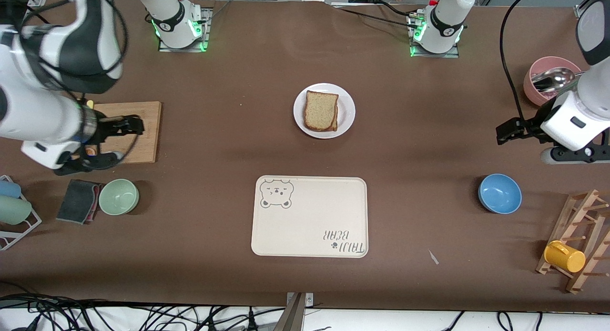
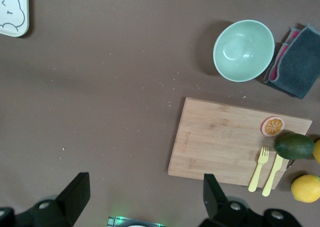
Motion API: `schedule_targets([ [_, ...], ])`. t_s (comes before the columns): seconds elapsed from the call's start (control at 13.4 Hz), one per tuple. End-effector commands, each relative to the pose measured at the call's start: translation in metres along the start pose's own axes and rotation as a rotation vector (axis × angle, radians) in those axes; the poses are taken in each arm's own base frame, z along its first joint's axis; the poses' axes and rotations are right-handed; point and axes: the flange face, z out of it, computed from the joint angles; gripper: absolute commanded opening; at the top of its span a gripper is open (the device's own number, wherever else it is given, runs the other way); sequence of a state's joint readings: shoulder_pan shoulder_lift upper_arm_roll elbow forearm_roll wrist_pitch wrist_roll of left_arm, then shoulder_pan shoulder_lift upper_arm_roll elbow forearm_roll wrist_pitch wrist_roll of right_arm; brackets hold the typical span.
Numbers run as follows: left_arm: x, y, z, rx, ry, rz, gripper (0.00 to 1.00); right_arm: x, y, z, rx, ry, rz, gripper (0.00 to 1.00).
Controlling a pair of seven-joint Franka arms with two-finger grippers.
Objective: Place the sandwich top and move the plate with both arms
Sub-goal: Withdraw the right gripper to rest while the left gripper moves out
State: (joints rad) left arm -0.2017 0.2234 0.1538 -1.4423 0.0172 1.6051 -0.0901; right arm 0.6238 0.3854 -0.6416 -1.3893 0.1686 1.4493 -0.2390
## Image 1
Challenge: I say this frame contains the blue bowl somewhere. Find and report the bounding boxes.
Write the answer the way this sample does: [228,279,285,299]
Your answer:
[478,174,522,214]

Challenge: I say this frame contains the cream tray with bear print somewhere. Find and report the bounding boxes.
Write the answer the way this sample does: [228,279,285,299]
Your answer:
[251,176,369,259]

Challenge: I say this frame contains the pink bowl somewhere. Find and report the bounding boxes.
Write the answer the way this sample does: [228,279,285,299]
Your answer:
[523,56,584,107]

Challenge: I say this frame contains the brown sandwich cover bread slice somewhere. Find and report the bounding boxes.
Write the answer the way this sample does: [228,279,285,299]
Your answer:
[305,90,339,132]

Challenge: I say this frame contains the metal table edge bracket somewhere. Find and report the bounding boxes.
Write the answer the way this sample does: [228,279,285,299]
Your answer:
[274,292,314,331]

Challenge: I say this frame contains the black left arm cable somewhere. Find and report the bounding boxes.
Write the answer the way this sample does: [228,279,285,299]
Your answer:
[499,0,541,126]

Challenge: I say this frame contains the wooden cutting board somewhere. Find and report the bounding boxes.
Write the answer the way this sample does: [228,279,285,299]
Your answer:
[93,101,162,165]

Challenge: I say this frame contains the black cable on table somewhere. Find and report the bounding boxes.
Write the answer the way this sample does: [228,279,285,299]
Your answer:
[331,4,422,29]

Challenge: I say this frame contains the pale green cup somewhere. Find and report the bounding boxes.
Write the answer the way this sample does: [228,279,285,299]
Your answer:
[0,196,32,225]

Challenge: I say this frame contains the light blue cup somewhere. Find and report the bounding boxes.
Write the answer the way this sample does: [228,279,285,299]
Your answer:
[0,179,22,198]

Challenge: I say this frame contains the wooden mug drying rack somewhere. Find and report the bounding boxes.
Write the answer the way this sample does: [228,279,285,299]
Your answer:
[536,189,610,294]

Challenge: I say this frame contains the grey sponge cloth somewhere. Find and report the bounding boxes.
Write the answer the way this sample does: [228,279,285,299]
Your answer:
[56,179,104,225]

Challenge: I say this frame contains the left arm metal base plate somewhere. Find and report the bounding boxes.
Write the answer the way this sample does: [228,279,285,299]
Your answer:
[409,11,459,58]

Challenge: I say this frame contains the yellow plastic mug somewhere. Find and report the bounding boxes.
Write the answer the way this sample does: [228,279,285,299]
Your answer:
[544,240,586,273]

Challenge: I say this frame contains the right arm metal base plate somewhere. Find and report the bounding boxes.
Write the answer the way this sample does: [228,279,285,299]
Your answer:
[158,7,211,52]

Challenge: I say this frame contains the metal serving spoon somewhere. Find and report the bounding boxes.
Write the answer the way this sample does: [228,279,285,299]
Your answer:
[531,67,586,93]

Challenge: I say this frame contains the tangled black floor cables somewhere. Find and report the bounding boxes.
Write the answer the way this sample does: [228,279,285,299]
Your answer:
[0,281,286,331]

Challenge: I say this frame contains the white wire cup rack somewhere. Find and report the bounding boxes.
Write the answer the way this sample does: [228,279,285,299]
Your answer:
[0,175,42,251]

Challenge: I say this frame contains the white round plate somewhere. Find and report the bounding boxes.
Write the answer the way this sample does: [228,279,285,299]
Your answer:
[293,83,356,139]

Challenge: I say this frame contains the pale green bowl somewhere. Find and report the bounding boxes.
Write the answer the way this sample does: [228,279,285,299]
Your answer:
[99,179,140,216]

